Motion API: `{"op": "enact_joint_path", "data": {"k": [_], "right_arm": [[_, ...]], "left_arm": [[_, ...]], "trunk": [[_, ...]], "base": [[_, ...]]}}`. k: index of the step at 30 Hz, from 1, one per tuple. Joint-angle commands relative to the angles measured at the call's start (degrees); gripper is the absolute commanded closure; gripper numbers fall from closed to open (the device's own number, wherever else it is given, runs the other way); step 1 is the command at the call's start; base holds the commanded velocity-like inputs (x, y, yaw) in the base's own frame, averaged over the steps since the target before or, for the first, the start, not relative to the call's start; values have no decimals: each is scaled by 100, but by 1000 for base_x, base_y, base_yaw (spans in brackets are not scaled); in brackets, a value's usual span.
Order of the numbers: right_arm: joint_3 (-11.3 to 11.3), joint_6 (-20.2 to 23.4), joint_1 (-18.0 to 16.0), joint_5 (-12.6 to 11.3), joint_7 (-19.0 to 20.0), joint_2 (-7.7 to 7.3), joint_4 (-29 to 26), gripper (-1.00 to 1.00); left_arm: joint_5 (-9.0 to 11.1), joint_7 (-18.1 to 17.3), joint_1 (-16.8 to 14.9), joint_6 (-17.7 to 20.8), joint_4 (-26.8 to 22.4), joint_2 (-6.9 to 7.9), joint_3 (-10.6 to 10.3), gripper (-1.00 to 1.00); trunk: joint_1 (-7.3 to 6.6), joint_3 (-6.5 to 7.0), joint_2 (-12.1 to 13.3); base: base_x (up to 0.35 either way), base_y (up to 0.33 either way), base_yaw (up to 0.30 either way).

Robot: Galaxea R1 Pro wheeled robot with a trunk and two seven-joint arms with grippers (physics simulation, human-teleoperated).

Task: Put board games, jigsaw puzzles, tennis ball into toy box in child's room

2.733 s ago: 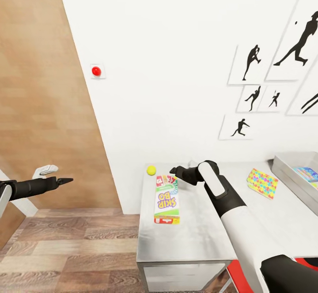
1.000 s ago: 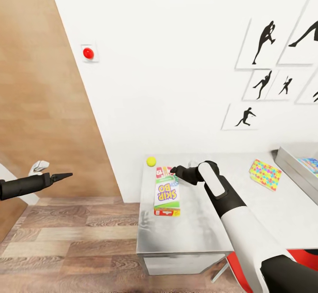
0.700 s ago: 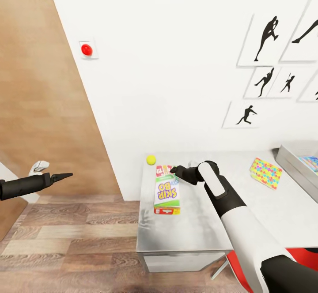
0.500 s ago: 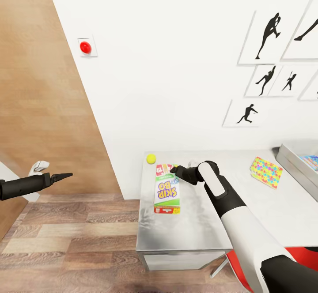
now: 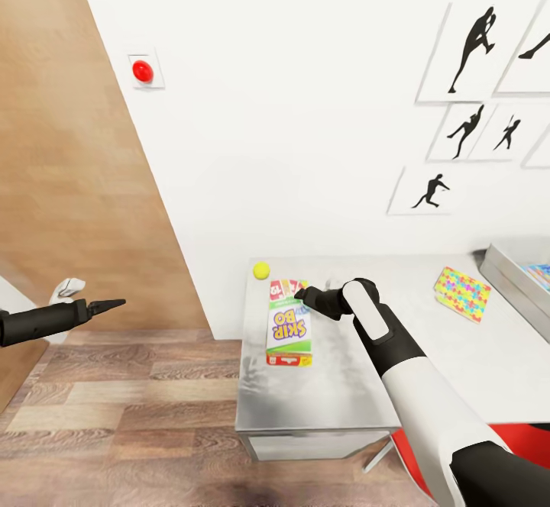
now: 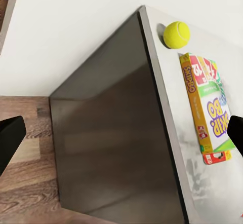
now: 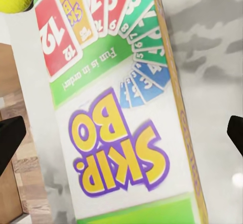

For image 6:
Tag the tennis ball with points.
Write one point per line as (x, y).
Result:
(177, 35)

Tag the desk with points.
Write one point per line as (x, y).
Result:
(127, 149)

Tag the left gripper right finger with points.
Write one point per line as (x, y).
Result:
(235, 132)

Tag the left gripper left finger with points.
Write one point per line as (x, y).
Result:
(12, 132)

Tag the board game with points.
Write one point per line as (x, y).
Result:
(209, 107)

